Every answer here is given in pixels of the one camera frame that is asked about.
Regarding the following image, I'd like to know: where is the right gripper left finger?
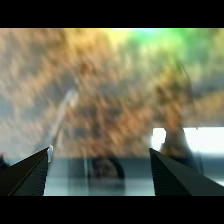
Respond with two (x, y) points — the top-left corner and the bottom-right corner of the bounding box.
(0, 146), (51, 197)

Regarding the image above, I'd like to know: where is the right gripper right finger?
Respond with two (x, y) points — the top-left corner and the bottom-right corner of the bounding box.
(148, 147), (224, 197)

